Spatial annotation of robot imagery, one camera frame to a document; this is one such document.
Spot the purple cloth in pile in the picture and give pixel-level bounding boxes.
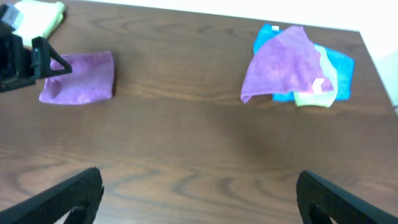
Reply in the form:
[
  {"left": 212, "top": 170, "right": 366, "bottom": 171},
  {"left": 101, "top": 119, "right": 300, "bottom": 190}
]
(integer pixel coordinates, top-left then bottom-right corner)
[{"left": 241, "top": 26, "right": 335, "bottom": 103}]

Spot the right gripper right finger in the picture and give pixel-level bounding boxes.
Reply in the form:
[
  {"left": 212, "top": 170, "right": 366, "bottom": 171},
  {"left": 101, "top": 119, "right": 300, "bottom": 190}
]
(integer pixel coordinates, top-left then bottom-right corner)
[{"left": 296, "top": 170, "right": 397, "bottom": 224}]

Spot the purple microfiber cloth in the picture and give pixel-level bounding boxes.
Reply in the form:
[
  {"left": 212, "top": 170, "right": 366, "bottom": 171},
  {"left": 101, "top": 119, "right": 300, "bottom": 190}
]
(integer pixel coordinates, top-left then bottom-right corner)
[{"left": 39, "top": 51, "right": 114, "bottom": 105}]

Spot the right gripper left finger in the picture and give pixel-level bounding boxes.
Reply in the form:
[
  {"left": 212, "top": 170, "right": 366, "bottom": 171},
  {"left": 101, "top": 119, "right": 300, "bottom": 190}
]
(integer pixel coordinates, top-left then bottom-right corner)
[{"left": 1, "top": 167, "right": 104, "bottom": 224}]

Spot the blue cloth in pile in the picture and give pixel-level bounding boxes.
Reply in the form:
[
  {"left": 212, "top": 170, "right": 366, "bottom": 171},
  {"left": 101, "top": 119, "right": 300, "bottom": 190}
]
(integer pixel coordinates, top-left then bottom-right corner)
[{"left": 252, "top": 23, "right": 356, "bottom": 103}]

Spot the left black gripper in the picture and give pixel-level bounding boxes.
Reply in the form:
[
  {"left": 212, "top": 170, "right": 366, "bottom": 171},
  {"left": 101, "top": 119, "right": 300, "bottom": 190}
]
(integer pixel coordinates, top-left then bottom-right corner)
[{"left": 1, "top": 34, "right": 72, "bottom": 93}]

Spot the folded green cloth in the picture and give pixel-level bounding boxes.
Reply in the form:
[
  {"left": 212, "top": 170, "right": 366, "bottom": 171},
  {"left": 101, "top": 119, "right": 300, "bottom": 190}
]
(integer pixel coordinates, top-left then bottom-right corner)
[{"left": 13, "top": 0, "right": 67, "bottom": 47}]

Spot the green cloth in pile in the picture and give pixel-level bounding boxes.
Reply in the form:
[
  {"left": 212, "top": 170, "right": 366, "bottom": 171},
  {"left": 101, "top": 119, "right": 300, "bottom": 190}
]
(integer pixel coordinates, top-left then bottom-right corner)
[{"left": 294, "top": 45, "right": 338, "bottom": 108}]

